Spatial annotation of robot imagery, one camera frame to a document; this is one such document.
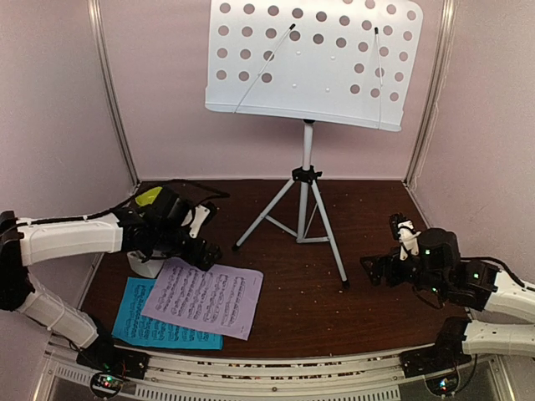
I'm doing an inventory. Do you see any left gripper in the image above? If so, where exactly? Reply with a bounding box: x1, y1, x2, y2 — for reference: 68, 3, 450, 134
154, 224, 222, 271

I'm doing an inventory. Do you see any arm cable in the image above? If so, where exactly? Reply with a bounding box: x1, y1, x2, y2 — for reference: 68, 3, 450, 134
0, 179, 231, 235
459, 256, 535, 293

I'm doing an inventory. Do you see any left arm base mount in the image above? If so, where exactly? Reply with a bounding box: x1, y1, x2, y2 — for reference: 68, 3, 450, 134
69, 336, 150, 400

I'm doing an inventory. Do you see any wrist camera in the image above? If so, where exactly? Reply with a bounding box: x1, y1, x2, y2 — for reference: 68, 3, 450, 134
389, 213, 420, 261
181, 202, 217, 238

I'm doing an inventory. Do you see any purple sheet music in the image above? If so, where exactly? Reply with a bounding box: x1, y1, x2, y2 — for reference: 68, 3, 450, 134
141, 258, 264, 341

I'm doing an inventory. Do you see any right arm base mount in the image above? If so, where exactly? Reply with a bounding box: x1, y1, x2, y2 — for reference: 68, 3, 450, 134
400, 330, 477, 398

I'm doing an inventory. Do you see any white music stand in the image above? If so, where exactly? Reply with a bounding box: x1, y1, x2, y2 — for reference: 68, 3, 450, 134
205, 1, 424, 287

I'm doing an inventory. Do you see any left aluminium corner post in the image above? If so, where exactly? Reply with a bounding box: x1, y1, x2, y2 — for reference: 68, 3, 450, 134
87, 0, 140, 187

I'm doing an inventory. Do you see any white metronome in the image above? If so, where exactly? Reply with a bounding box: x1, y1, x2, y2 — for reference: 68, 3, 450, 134
127, 251, 165, 279

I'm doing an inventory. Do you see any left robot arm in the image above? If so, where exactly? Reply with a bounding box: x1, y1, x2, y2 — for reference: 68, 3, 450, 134
1, 185, 222, 371

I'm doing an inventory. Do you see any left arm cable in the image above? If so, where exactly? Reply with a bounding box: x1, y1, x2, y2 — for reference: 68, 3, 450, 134
0, 179, 231, 235

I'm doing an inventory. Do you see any blue sheet music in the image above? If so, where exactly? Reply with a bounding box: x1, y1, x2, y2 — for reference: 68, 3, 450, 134
112, 277, 223, 350

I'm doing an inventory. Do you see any aluminium corner post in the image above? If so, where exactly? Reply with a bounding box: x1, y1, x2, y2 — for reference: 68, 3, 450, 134
405, 0, 458, 192
87, 0, 140, 187

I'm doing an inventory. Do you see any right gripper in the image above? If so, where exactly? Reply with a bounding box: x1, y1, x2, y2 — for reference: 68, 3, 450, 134
360, 246, 447, 298

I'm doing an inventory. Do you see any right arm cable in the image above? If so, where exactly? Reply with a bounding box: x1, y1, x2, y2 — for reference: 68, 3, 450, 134
459, 256, 535, 293

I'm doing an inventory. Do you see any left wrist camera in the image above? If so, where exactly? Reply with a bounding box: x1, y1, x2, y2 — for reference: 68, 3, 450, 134
181, 202, 217, 238

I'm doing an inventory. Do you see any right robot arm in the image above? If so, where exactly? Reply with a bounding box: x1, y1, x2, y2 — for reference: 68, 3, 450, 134
360, 224, 534, 369

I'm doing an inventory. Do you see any right aluminium corner post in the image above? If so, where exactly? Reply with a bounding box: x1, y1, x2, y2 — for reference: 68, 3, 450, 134
405, 0, 458, 192

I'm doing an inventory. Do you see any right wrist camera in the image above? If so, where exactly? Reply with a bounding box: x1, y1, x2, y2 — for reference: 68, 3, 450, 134
389, 213, 420, 261

